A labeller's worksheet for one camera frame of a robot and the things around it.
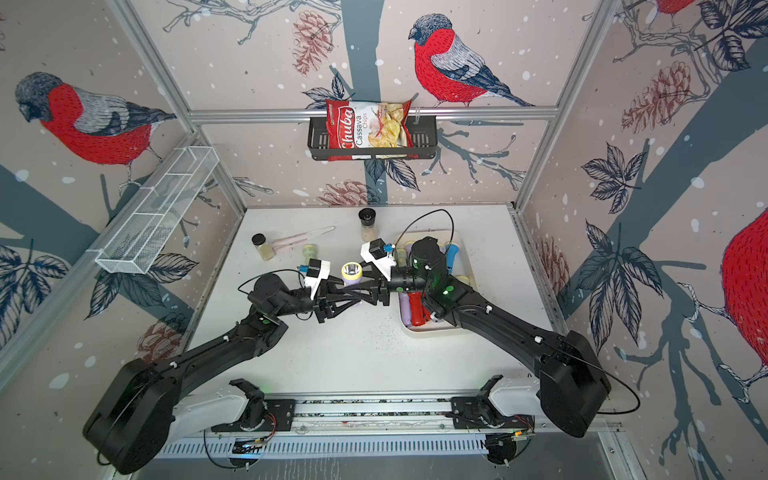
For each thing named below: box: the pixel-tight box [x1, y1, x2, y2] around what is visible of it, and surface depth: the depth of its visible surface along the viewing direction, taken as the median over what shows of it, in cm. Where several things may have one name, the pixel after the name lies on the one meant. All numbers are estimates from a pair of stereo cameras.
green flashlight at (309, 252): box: [302, 244, 317, 265], surface depth 106 cm
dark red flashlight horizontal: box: [408, 292, 431, 326], surface depth 89 cm
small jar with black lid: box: [251, 233, 276, 261], surface depth 102 cm
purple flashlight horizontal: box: [341, 262, 363, 287], surface depth 65 cm
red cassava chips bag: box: [325, 99, 418, 162], surface depth 89 cm
